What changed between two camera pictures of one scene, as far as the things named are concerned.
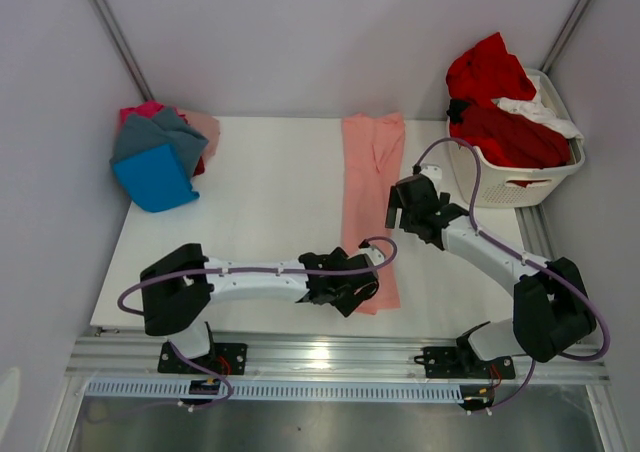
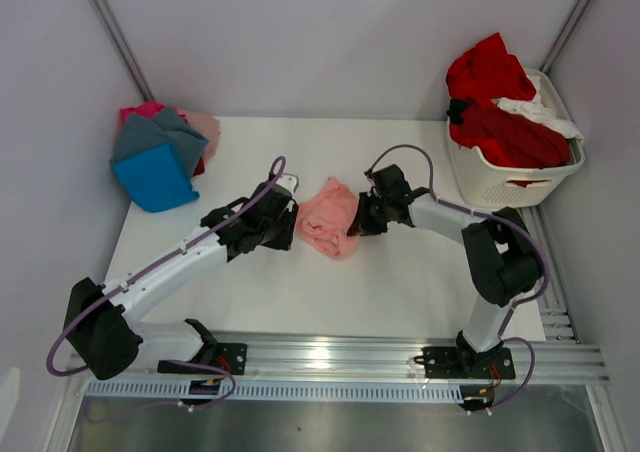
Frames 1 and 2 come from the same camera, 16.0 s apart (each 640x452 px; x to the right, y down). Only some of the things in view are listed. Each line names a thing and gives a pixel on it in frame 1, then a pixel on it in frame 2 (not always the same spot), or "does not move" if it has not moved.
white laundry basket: x=503 y=185 does not move
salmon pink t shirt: x=372 y=161 → x=323 y=221
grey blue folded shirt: x=140 y=135 does not move
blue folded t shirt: x=155 y=179 does not move
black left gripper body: x=337 y=254 → x=277 y=234
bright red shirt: x=488 y=71 does not move
